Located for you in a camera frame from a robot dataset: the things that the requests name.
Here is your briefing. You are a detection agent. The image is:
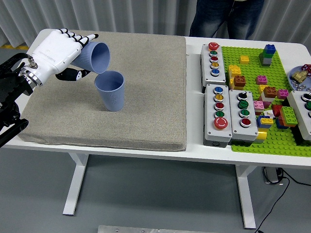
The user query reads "grey five-button box, small red mushroom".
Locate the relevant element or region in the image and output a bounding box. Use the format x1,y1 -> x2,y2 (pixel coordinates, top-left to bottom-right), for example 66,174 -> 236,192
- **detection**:
200,42 -> 227,94

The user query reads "green brick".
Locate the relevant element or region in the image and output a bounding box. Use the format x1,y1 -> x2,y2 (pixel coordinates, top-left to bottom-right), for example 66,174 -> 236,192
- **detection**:
279,106 -> 298,126

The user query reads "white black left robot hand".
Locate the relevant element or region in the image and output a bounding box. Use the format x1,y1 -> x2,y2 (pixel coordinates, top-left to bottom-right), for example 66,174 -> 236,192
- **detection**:
26,28 -> 99,86

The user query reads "grey five-button box, large red mushroom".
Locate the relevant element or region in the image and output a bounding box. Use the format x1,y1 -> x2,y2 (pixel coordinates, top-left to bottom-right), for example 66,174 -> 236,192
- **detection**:
203,83 -> 233,147

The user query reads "grey power adapter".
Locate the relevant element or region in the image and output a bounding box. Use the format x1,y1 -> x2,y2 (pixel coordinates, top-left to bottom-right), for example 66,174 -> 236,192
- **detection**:
261,166 -> 284,185

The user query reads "green studded baseplate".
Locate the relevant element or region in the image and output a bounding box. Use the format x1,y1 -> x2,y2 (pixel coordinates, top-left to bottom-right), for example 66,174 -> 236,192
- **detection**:
220,45 -> 311,158

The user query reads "grey button box, black knob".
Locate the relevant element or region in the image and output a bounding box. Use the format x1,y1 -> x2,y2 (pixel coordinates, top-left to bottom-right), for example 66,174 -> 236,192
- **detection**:
229,89 -> 259,146

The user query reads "brown brick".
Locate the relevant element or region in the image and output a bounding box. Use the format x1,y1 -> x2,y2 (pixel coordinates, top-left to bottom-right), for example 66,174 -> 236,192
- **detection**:
233,75 -> 246,87
263,86 -> 277,98

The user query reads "blue plate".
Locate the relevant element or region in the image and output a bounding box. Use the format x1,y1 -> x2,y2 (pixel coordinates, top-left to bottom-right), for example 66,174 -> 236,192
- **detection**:
288,66 -> 311,91

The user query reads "black floor cable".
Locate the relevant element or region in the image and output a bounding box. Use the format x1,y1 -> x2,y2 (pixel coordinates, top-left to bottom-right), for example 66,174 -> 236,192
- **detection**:
254,176 -> 291,231
281,168 -> 311,187

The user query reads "blue yellow brick stack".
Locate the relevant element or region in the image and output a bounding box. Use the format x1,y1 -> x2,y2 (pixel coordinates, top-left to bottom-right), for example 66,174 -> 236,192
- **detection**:
257,115 -> 274,129

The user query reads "brass fitting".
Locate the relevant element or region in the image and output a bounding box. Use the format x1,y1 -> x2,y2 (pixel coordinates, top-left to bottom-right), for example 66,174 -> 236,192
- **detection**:
291,70 -> 307,83

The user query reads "person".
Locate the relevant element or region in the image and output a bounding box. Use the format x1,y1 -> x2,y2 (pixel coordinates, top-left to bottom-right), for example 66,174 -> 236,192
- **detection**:
189,0 -> 265,40

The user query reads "blue ribbed plastic cup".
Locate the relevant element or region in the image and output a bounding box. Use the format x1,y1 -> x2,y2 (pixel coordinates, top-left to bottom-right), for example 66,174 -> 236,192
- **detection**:
94,70 -> 125,112
70,42 -> 111,75

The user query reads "white pleated curtain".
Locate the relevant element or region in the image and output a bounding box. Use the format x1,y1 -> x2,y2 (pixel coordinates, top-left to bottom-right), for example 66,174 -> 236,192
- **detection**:
0,0 -> 311,53

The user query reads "grey-brown fabric mat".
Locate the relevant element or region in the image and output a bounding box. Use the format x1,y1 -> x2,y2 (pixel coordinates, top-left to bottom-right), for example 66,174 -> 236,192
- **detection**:
15,30 -> 188,152

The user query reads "white button box, black base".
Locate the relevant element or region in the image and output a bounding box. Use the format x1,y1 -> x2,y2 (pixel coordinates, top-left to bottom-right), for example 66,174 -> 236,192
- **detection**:
283,90 -> 311,146

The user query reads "white table leg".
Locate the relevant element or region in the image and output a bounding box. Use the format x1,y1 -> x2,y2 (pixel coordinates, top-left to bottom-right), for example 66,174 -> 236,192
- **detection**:
235,165 -> 257,229
62,152 -> 89,216

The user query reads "red brick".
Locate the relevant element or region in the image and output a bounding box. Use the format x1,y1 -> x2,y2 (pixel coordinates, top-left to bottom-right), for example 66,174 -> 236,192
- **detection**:
271,104 -> 283,117

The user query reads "blue green grey brick tower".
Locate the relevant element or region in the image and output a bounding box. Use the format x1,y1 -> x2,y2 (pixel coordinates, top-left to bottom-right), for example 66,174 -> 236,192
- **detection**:
259,44 -> 277,67

